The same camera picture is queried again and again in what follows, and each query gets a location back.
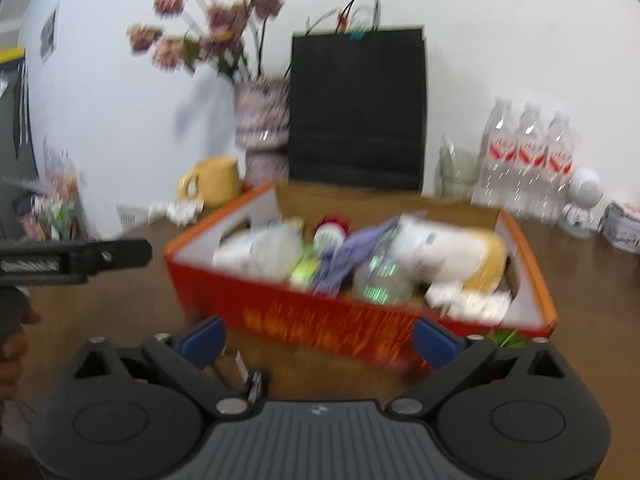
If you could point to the person's left hand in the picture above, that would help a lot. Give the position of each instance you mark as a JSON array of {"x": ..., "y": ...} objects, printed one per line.
[{"x": 10, "y": 365}]

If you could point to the red label water bottle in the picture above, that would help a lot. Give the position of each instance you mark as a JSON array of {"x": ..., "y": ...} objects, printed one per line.
[
  {"x": 557, "y": 170},
  {"x": 527, "y": 165},
  {"x": 492, "y": 160}
]

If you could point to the crumpled white tissue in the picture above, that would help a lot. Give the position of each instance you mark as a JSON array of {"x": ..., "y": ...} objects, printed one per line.
[{"x": 177, "y": 210}]

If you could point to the white robot figurine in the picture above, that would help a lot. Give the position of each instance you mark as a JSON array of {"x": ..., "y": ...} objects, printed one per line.
[{"x": 580, "y": 205}]

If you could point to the black paper bag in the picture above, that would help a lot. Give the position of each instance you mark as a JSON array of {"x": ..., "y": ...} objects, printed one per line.
[{"x": 357, "y": 110}]

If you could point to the dried rose bouquet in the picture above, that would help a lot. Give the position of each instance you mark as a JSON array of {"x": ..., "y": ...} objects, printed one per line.
[{"x": 220, "y": 25}]

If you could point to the dark screen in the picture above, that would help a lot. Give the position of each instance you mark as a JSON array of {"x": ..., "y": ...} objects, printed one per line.
[{"x": 15, "y": 150}]

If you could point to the pile of snack packets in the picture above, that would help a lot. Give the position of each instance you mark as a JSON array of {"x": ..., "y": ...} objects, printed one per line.
[{"x": 55, "y": 195}]

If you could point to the green leafy item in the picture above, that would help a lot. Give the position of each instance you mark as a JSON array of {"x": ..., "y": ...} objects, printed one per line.
[{"x": 506, "y": 340}]

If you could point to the tan and white plush hamster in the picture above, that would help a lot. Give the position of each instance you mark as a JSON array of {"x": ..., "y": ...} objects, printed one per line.
[{"x": 450, "y": 255}]

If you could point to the white plastic bag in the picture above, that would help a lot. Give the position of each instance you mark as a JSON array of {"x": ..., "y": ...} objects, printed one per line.
[{"x": 257, "y": 252}]

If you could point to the mottled pink ceramic vase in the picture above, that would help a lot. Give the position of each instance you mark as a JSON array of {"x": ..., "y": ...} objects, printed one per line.
[{"x": 261, "y": 120}]

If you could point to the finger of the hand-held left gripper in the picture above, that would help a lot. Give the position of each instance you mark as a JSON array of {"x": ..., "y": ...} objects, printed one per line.
[{"x": 120, "y": 255}]

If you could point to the orange cardboard box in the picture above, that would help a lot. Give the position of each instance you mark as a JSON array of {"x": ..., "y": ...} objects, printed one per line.
[{"x": 320, "y": 317}]

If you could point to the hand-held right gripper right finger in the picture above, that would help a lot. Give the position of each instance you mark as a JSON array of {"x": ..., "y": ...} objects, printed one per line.
[{"x": 435, "y": 342}]

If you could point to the yellow mug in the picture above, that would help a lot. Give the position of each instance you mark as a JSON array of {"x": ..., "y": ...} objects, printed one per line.
[{"x": 212, "y": 182}]

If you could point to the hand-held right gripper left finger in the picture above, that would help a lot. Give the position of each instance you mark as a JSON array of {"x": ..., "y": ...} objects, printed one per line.
[{"x": 202, "y": 342}]

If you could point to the wall notice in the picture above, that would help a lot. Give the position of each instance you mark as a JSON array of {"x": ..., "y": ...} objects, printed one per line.
[{"x": 49, "y": 32}]

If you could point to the clear drinking glass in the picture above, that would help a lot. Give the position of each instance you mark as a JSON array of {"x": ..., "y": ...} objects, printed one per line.
[{"x": 457, "y": 172}]

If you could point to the small green packet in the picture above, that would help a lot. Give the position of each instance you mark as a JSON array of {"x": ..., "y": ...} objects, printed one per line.
[{"x": 306, "y": 272}]

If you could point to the red toy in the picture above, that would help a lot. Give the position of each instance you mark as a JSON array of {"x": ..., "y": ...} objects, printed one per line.
[{"x": 331, "y": 227}]

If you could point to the clear bottle with green print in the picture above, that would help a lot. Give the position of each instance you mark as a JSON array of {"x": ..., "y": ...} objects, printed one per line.
[{"x": 382, "y": 280}]

